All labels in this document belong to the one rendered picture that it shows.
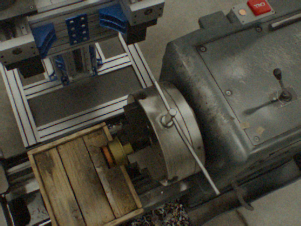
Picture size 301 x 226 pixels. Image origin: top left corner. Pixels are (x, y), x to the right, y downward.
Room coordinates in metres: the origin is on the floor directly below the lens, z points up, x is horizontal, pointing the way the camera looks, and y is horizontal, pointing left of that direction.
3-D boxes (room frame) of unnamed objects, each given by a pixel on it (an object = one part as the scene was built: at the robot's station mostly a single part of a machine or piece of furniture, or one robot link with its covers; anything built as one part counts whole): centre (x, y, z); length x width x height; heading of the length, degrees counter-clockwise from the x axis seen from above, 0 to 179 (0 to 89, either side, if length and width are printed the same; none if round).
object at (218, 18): (0.76, -0.14, 1.24); 0.09 x 0.08 x 0.03; 126
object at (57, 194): (0.26, 0.18, 0.89); 0.36 x 0.30 x 0.04; 36
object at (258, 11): (0.86, -0.28, 1.26); 0.06 x 0.06 x 0.02; 36
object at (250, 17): (0.85, -0.26, 1.23); 0.13 x 0.08 x 0.05; 126
